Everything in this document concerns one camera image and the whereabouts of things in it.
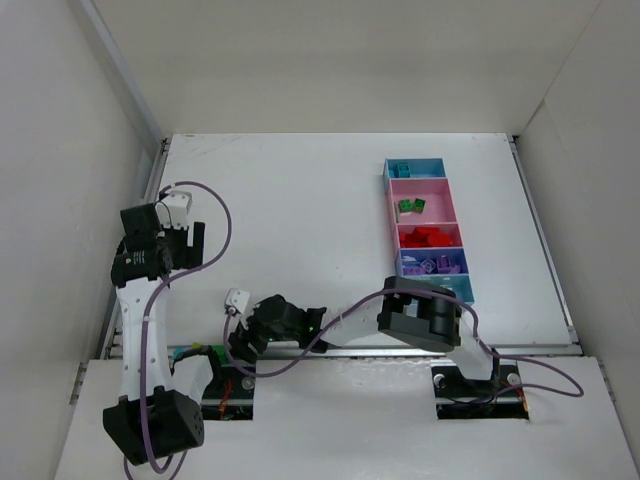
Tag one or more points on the long multicolour lego stack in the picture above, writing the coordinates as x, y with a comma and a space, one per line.
215, 353

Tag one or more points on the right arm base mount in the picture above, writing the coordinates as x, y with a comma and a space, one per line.
458, 398

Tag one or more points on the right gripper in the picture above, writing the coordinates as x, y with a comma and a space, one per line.
251, 328

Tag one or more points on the blue and pink sorting tray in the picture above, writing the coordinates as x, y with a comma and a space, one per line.
428, 181

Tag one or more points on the purple lego pieces in tray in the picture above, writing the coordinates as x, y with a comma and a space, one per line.
441, 265

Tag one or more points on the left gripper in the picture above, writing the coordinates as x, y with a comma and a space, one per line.
185, 245

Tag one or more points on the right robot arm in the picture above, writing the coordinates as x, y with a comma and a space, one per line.
416, 313

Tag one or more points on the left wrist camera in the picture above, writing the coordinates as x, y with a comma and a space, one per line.
173, 208

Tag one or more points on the red and lime lego stack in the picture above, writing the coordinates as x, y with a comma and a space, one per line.
425, 237

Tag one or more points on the turquoise lego bricks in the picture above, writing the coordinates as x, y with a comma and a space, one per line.
400, 170

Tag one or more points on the aluminium front rail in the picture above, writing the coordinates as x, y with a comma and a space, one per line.
289, 353

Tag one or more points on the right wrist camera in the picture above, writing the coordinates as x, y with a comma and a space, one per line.
236, 301

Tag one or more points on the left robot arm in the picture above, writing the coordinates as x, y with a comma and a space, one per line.
158, 412

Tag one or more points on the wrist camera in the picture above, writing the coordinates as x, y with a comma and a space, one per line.
236, 301
173, 208

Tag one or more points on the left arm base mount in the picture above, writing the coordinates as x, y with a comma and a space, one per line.
231, 398

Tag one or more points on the green lego brick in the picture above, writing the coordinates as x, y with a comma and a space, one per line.
418, 205
405, 207

